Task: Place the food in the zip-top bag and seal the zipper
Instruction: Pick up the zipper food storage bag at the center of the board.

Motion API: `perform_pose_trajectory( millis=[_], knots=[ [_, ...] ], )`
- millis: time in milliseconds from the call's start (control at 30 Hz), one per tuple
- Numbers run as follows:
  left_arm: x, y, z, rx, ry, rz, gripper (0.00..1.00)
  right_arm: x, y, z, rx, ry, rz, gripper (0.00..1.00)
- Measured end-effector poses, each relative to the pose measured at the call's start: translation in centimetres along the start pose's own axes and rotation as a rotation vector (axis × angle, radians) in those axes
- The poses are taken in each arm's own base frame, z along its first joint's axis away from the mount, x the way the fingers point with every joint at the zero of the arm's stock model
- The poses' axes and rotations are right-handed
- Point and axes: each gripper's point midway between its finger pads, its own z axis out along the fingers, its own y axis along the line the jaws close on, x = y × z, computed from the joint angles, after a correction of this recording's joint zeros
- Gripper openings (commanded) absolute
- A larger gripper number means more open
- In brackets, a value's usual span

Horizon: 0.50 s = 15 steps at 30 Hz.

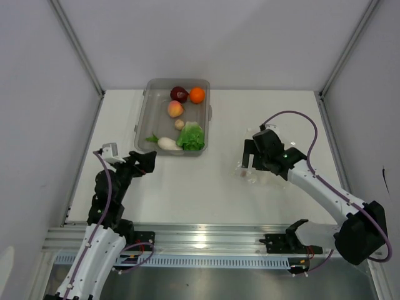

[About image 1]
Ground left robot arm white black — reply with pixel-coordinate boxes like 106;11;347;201
45;149;157;299

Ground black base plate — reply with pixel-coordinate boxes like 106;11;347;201
259;234;323;254
126;231;156;252

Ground aluminium frame post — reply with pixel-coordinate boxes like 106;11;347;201
318;0;382;101
47;0;105;99

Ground green lettuce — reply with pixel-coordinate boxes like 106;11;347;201
176;121;205;151

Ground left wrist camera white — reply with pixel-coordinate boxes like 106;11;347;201
101;142;126;164

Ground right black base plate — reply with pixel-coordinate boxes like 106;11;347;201
259;234;323;254

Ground white radish green leaves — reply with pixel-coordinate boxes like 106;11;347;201
146;134;183;151

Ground clear grey plastic bin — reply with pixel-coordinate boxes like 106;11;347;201
134;78;212;156

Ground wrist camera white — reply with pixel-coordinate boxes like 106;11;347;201
259;124;279;132
101;142;126;164

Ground peach fruit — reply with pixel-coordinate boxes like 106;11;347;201
167;101;184;118

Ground clear zip top bag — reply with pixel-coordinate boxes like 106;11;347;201
229;126;298;188

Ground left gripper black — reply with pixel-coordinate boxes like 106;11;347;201
109;150;156;203

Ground dark red apple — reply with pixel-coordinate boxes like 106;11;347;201
170;86;189;103

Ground small beige mushroom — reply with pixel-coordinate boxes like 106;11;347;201
174;119;185;131

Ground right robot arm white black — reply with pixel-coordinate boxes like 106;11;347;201
242;129;388;265

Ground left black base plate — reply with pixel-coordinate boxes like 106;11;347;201
126;231;156;252

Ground right aluminium frame post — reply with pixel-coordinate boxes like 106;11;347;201
318;0;382;101

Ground aluminium rail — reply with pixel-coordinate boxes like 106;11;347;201
42;223;288;256

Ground left aluminium frame post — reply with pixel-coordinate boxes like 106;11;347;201
47;0;105;99

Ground orange fruit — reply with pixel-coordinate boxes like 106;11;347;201
189;87;206;104

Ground slotted cable duct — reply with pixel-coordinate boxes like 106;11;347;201
54;252;291;270

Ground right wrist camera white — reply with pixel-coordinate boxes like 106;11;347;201
259;124;279;132

